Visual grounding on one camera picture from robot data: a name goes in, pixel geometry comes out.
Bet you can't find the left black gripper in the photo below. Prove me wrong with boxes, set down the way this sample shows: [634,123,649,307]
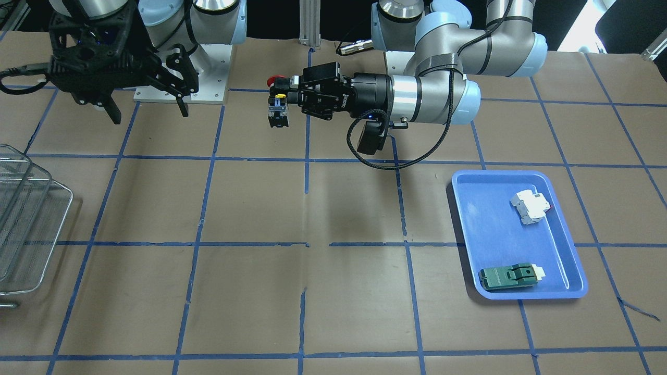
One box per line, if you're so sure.
[290,62,391,121]

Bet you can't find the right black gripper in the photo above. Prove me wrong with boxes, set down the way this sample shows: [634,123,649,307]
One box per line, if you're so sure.
[47,8,200,125]

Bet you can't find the red emergency stop button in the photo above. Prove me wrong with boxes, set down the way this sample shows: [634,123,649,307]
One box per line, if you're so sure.
[267,74,290,128]

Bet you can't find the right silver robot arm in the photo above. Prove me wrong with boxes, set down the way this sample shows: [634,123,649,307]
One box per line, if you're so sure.
[45,1,247,124]

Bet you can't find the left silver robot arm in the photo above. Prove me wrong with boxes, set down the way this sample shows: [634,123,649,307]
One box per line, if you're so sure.
[81,1,547,128]

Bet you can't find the white circuit breaker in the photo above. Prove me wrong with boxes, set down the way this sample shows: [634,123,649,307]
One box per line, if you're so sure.
[510,190,552,225]

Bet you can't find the blue plastic tray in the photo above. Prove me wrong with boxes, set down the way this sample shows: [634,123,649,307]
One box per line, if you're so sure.
[452,169,588,301]

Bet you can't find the green terminal block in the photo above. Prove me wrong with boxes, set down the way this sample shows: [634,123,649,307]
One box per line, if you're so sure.
[477,263,546,291]

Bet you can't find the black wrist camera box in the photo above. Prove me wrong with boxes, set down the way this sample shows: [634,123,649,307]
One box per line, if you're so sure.
[355,120,387,156]

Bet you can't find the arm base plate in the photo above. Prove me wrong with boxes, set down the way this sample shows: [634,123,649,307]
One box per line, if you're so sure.
[385,51,414,76]
[133,44,233,105]

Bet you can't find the aluminium frame post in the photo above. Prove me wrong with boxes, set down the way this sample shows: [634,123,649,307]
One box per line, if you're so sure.
[299,0,321,50]

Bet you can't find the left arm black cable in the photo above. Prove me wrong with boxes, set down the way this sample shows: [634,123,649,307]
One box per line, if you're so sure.
[0,62,53,95]

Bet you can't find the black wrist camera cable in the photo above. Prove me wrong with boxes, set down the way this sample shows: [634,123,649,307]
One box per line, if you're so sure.
[347,0,516,170]

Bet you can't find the wire mesh shelf rack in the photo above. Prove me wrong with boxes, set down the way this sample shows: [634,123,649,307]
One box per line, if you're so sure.
[1,143,73,297]

